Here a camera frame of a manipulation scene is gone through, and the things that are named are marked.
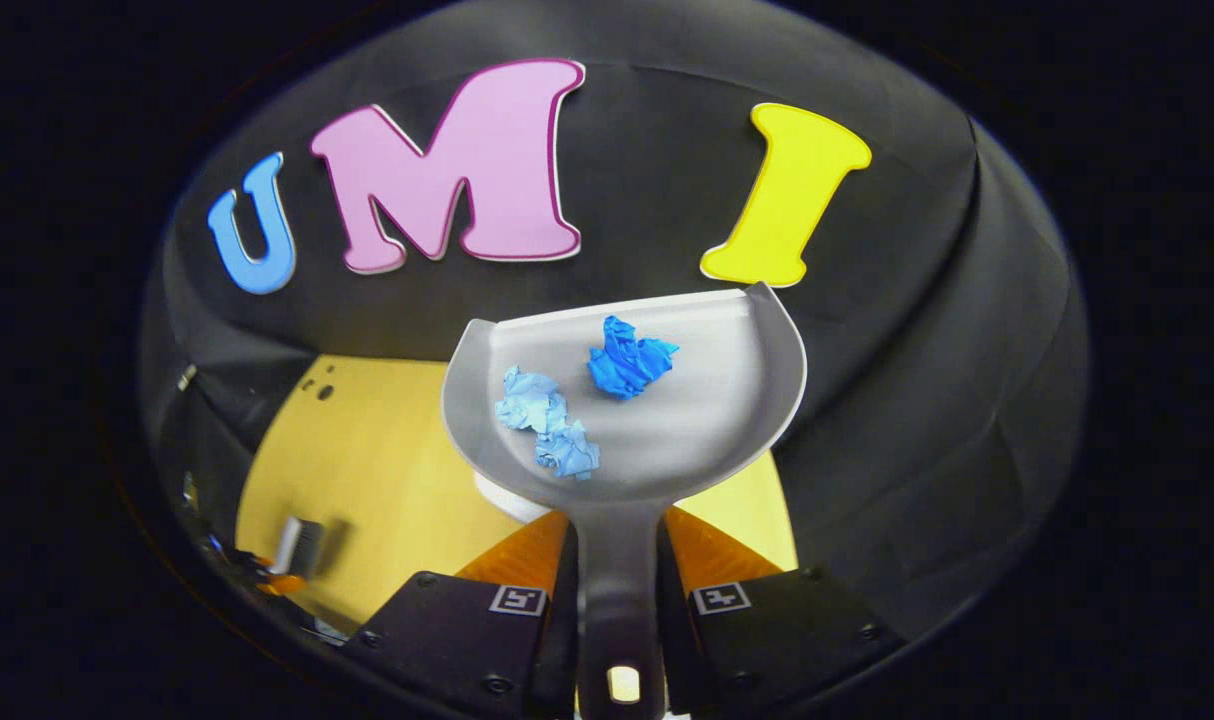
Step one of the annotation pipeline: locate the dark blue paper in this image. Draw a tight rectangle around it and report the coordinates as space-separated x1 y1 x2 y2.
587 315 680 401

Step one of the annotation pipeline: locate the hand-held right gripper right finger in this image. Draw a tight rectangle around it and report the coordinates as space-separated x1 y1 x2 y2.
660 505 910 717

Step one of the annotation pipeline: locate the grey dustpan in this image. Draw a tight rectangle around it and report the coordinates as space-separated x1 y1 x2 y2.
440 282 808 720

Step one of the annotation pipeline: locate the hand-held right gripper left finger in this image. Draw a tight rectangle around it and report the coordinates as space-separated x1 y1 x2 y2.
342 510 578 717

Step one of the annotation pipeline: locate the white ribbed garbage bin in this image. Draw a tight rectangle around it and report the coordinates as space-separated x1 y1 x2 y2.
472 470 554 527

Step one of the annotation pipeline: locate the small grey broom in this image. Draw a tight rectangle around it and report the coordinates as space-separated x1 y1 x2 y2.
267 515 328 582

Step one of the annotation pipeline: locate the light blue paper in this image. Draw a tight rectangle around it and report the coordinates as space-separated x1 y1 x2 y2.
494 366 602 481

